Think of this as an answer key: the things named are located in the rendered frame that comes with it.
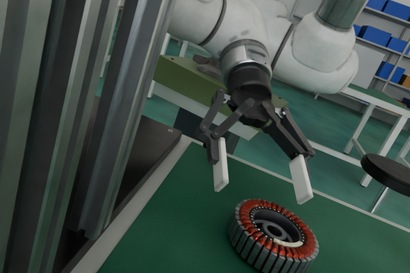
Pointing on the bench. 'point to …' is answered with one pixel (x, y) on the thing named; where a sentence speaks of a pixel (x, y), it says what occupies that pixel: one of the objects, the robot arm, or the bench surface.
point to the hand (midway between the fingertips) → (264, 186)
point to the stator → (272, 237)
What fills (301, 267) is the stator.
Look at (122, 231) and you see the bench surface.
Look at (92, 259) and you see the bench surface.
